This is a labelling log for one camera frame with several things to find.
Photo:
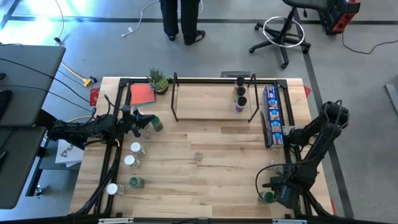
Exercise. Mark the wooden shelf black metal frame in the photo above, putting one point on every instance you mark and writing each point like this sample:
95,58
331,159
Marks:
208,102

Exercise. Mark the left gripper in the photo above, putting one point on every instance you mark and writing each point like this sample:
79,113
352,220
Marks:
127,119

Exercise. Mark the person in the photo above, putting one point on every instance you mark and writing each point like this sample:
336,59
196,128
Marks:
169,18

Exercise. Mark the black slanted strut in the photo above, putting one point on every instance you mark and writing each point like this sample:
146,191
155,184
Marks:
43,117

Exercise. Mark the grey metal bracket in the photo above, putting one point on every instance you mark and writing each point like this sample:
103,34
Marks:
235,74

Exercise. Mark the black metal rig frame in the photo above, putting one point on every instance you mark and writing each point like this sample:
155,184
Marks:
208,80

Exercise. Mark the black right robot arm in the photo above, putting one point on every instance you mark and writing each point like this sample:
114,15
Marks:
320,146

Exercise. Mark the small metal floor fixture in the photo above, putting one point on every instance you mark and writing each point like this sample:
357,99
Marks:
38,190

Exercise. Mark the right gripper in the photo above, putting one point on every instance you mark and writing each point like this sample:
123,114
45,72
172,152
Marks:
287,193

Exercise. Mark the black keyboard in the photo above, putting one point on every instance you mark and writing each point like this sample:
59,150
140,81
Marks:
4,102

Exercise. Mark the green paper sheet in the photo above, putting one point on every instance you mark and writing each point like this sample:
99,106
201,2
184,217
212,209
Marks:
146,105

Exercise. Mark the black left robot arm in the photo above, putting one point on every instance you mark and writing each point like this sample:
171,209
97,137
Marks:
81,129

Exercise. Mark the red and black toolbox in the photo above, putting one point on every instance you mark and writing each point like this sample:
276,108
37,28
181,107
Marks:
337,14

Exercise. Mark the white printed carton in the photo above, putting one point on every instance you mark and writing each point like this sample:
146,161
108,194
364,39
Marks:
66,154

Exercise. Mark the dark grey desk top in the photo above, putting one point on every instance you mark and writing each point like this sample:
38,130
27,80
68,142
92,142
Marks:
18,174
28,93

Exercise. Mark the green-filled black-lid spice bottle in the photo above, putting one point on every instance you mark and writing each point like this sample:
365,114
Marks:
241,91

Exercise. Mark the yellow tag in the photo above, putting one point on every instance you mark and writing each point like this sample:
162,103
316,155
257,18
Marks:
117,142

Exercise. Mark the grey metal bar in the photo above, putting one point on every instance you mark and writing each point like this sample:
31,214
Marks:
392,98

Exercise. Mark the white-lid spice jar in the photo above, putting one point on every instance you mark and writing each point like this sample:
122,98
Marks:
135,147
129,160
111,188

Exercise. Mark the orange-filled black-lid spice bottle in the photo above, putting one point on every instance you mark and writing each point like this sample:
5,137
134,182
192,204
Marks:
241,101

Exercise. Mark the long blue printed box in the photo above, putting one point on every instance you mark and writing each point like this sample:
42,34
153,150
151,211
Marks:
273,118

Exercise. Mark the potted succulent plant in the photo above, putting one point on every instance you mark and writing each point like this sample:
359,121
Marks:
159,84

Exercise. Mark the white mount bracket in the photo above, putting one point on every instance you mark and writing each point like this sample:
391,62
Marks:
115,221
289,221

